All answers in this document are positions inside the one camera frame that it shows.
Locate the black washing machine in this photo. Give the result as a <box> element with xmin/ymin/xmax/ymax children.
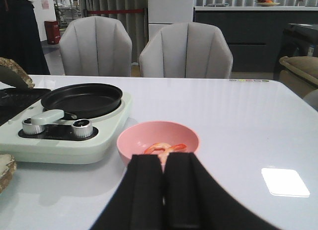
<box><xmin>273</xmin><ymin>23</ymin><xmax>318</xmax><ymax>80</ymax></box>

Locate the right grey chair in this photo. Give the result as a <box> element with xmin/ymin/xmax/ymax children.
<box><xmin>139</xmin><ymin>22</ymin><xmax>233</xmax><ymax>78</ymax></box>

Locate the white cabinet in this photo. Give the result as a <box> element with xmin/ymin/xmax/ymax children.
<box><xmin>148</xmin><ymin>0</ymin><xmax>194</xmax><ymax>39</ymax></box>

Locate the right silver knob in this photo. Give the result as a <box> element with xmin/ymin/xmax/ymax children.
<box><xmin>71</xmin><ymin>119</ymin><xmax>93</xmax><ymax>139</ymax></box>

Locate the red barrier belt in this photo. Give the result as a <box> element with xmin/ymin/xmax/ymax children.
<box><xmin>83</xmin><ymin>8</ymin><xmax>144</xmax><ymax>15</ymax></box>

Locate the dark counter cabinet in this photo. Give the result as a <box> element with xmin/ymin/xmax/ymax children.
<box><xmin>194</xmin><ymin>6</ymin><xmax>318</xmax><ymax>73</ymax></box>

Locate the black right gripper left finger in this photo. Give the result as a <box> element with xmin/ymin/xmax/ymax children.
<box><xmin>91</xmin><ymin>154</ymin><xmax>163</xmax><ymax>230</ymax></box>

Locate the left grey chair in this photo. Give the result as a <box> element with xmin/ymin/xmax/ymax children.
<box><xmin>59</xmin><ymin>16</ymin><xmax>132</xmax><ymax>77</ymax></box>

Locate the left silver knob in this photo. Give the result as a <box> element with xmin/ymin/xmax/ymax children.
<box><xmin>22</xmin><ymin>118</ymin><xmax>45</xmax><ymax>135</ymax></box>

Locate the beige sofa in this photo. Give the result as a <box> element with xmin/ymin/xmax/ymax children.
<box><xmin>278</xmin><ymin>56</ymin><xmax>318</xmax><ymax>98</ymax></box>

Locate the black frying pan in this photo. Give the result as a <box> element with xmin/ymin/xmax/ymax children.
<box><xmin>40</xmin><ymin>83</ymin><xmax>123</xmax><ymax>125</ymax></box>

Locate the grey curtain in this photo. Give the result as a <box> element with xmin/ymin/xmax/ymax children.
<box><xmin>80</xmin><ymin>0</ymin><xmax>148</xmax><ymax>63</ymax></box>

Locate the person in dark skirt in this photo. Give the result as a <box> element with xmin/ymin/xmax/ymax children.
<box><xmin>0</xmin><ymin>0</ymin><xmax>50</xmax><ymax>75</ymax></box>

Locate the bread slice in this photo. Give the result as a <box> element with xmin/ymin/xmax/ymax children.
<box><xmin>0</xmin><ymin>154</ymin><xmax>17</xmax><ymax>193</ymax></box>
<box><xmin>0</xmin><ymin>57</ymin><xmax>35</xmax><ymax>89</ymax></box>

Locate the pink bowl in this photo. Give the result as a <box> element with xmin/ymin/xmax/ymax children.
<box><xmin>116</xmin><ymin>121</ymin><xmax>200</xmax><ymax>165</ymax></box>

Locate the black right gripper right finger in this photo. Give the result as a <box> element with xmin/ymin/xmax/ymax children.
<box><xmin>164</xmin><ymin>153</ymin><xmax>276</xmax><ymax>230</ymax></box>

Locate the red bin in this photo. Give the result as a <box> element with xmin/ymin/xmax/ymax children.
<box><xmin>44</xmin><ymin>20</ymin><xmax>61</xmax><ymax>45</ymax></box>

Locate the green breakfast maker base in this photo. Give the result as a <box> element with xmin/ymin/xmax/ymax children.
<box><xmin>0</xmin><ymin>92</ymin><xmax>132</xmax><ymax>164</ymax></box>

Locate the fruit plate on counter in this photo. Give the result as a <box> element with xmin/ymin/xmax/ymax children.
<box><xmin>255</xmin><ymin>0</ymin><xmax>280</xmax><ymax>7</ymax></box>

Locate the silver knob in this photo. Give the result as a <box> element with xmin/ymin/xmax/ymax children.
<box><xmin>71</xmin><ymin>119</ymin><xmax>93</xmax><ymax>139</ymax></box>
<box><xmin>22</xmin><ymin>118</ymin><xmax>45</xmax><ymax>135</ymax></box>

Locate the orange shrimp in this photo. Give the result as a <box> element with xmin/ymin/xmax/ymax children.
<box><xmin>143</xmin><ymin>143</ymin><xmax>187</xmax><ymax>164</ymax></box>

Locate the grey chair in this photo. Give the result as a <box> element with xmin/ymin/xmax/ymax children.
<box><xmin>59</xmin><ymin>16</ymin><xmax>132</xmax><ymax>77</ymax></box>
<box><xmin>139</xmin><ymin>22</ymin><xmax>233</xmax><ymax>78</ymax></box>

